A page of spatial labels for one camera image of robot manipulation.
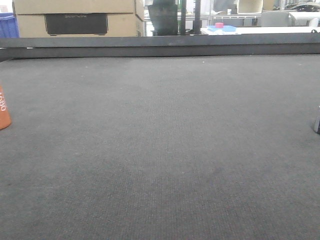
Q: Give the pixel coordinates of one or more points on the orange cylindrical capacitor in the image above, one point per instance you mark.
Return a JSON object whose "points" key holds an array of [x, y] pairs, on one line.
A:
{"points": [[5, 118]]}

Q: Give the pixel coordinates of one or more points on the dark brown cylindrical capacitor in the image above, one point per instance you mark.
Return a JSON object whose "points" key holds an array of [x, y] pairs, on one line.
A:
{"points": [[316, 126]]}

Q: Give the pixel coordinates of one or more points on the lower cardboard box black label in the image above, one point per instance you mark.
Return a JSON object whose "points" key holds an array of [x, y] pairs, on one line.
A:
{"points": [[79, 25]]}

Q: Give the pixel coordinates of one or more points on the pink tape roll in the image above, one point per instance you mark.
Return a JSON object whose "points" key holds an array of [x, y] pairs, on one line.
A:
{"points": [[219, 25]]}

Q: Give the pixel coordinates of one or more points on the blue tray on white table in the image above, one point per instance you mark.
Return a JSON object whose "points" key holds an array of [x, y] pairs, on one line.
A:
{"points": [[225, 28]]}

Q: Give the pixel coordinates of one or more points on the white background table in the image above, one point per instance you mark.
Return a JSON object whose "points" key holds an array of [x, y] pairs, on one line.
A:
{"points": [[261, 30]]}

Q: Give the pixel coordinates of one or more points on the blue crate far left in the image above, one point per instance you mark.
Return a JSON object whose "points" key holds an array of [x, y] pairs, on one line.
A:
{"points": [[8, 25]]}

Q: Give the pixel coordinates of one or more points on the upper cardboard box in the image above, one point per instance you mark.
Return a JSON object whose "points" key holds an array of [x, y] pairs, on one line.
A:
{"points": [[27, 7]]}

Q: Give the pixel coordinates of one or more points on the black table edge rail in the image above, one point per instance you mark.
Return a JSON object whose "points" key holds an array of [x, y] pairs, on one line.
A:
{"points": [[160, 46]]}

